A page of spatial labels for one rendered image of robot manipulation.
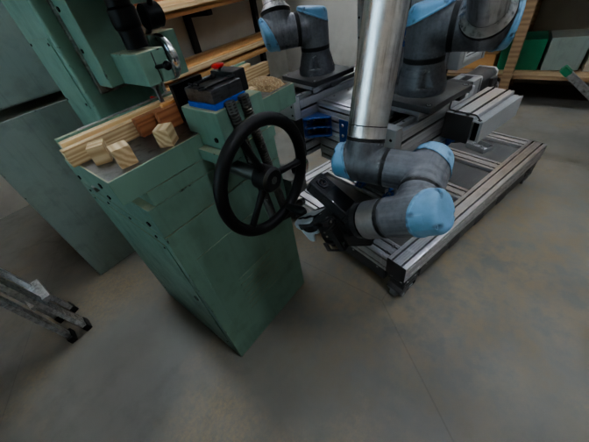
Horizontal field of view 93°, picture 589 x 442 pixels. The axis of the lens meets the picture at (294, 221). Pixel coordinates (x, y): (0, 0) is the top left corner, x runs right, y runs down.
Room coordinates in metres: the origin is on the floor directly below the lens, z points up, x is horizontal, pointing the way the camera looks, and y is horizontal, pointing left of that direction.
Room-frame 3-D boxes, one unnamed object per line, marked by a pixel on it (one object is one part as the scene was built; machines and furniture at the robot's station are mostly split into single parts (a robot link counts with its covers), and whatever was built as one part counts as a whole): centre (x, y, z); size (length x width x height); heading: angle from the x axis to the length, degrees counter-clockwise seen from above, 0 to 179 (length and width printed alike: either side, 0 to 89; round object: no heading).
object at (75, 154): (0.85, 0.23, 0.92); 0.67 x 0.02 x 0.04; 134
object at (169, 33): (1.05, 0.30, 1.02); 0.09 x 0.07 x 0.12; 134
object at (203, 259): (0.89, 0.37, 0.35); 0.58 x 0.45 x 0.71; 44
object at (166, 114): (0.79, 0.22, 0.92); 0.19 x 0.02 x 0.05; 134
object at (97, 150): (0.62, 0.40, 0.92); 0.04 x 0.03 x 0.04; 18
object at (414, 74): (0.89, -0.47, 0.87); 0.15 x 0.15 x 0.10
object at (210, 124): (0.70, 0.11, 0.91); 0.15 x 0.14 x 0.09; 134
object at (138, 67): (0.82, 0.29, 1.03); 0.14 x 0.07 x 0.09; 44
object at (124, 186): (0.76, 0.17, 0.87); 0.61 x 0.30 x 0.06; 134
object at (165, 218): (0.89, 0.37, 0.76); 0.57 x 0.45 x 0.09; 44
